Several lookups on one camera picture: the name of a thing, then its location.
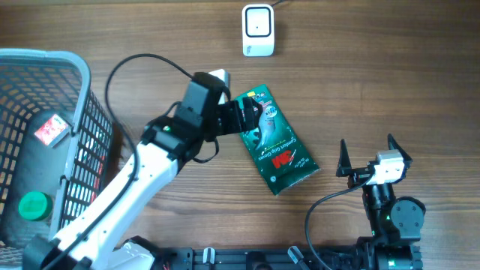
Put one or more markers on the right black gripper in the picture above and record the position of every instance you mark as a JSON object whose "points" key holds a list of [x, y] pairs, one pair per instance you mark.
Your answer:
{"points": [[358, 175]]}

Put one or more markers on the green lid jar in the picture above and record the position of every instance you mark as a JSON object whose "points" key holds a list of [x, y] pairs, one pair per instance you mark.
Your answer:
{"points": [[35, 206]]}

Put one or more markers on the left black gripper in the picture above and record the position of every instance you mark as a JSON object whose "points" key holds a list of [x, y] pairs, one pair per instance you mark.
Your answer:
{"points": [[254, 112]]}

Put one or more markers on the grey plastic basket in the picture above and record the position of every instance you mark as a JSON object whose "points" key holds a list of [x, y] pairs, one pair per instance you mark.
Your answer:
{"points": [[36, 84]]}

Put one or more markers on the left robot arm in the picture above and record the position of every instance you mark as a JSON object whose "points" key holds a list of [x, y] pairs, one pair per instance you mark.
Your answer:
{"points": [[167, 144]]}

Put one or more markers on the green 3M gloves pack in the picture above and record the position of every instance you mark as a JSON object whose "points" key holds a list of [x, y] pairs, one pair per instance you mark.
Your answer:
{"points": [[279, 155]]}

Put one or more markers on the red white small packet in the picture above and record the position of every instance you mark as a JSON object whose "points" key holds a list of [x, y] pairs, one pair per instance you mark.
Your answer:
{"points": [[53, 131]]}

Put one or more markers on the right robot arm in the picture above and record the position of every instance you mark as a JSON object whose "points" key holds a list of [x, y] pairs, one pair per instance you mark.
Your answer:
{"points": [[395, 222]]}

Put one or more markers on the white barcode scanner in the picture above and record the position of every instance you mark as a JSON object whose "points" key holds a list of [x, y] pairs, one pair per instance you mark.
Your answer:
{"points": [[258, 30]]}

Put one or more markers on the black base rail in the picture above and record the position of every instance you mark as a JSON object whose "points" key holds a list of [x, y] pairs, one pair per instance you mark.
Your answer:
{"points": [[339, 257]]}

